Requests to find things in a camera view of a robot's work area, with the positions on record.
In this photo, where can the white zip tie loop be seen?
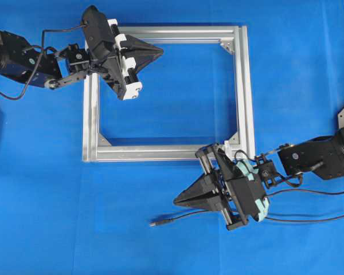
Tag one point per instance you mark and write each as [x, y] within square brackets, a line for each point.
[228, 149]

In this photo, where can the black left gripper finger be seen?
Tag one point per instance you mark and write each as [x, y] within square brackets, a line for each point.
[137, 60]
[135, 47]

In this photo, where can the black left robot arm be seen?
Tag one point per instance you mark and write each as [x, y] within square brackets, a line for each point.
[44, 66]

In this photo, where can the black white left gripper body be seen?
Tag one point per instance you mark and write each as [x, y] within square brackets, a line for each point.
[104, 42]

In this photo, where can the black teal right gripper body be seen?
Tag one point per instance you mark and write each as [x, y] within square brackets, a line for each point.
[238, 182]

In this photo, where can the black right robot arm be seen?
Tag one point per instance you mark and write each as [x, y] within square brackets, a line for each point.
[324, 156]

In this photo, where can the aluminium extrusion square frame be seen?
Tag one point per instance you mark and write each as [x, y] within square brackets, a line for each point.
[234, 39]

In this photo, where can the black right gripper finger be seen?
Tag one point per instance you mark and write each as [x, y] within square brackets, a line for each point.
[210, 202]
[204, 184]

